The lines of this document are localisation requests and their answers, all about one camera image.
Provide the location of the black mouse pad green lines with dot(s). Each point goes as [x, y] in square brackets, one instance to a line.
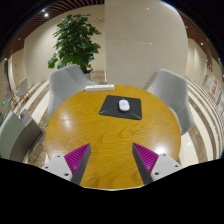
[110, 108]

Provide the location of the dark grey lounge chair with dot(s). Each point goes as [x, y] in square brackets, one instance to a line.
[8, 96]

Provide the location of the white cartoon-print computer mouse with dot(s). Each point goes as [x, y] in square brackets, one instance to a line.
[124, 105]

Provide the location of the grey shell chair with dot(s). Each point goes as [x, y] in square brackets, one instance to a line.
[65, 85]
[173, 93]

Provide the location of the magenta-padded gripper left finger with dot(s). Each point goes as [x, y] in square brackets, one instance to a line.
[77, 160]

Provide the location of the white lounge chair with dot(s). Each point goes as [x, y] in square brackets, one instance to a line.
[22, 86]

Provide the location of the white power strip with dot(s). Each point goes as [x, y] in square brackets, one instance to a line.
[99, 87]

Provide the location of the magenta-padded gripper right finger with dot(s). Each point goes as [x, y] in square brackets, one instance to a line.
[146, 160]

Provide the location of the large green potted plant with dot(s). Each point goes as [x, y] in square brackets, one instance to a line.
[75, 41]

